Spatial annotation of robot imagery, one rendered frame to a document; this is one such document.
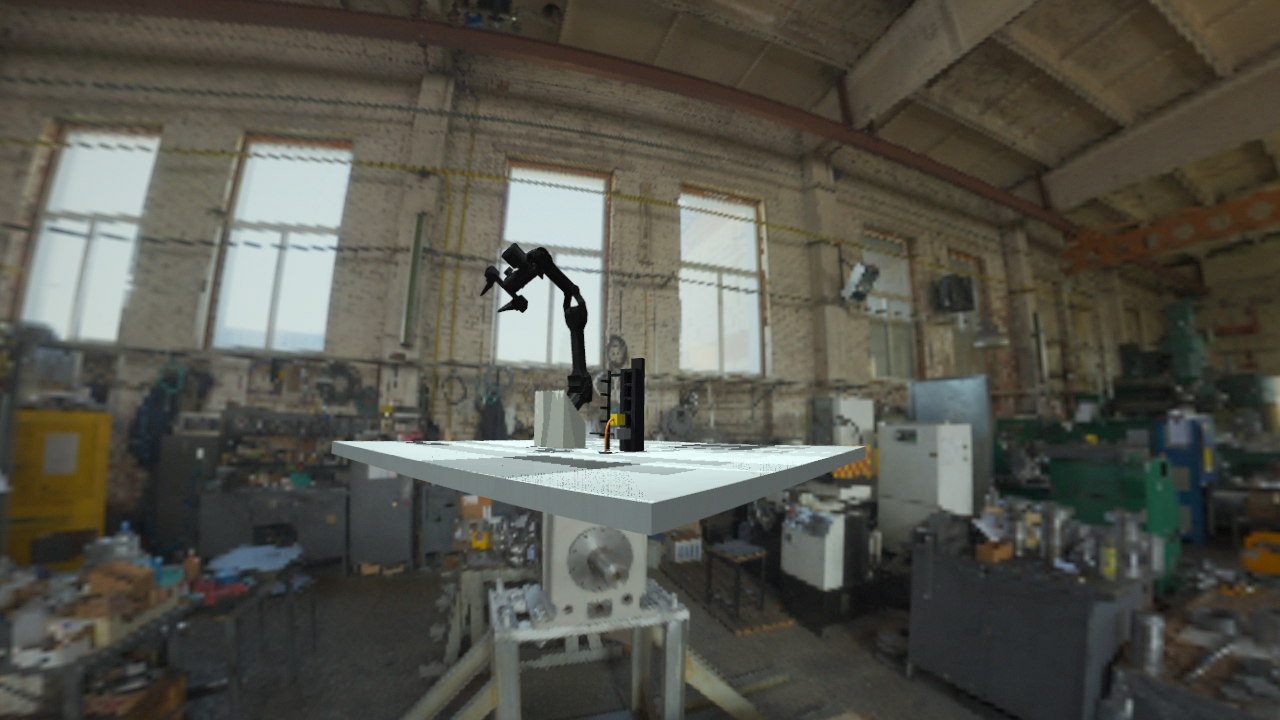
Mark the dark grey power strip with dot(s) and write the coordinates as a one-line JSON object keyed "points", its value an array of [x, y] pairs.
{"points": [[637, 436]]}

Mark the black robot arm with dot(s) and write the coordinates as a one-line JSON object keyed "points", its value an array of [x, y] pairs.
{"points": [[538, 262]]}

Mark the dark grey cord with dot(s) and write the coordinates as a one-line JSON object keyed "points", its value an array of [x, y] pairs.
{"points": [[624, 433]]}

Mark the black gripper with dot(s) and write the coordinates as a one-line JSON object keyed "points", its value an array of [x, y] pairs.
{"points": [[511, 285]]}

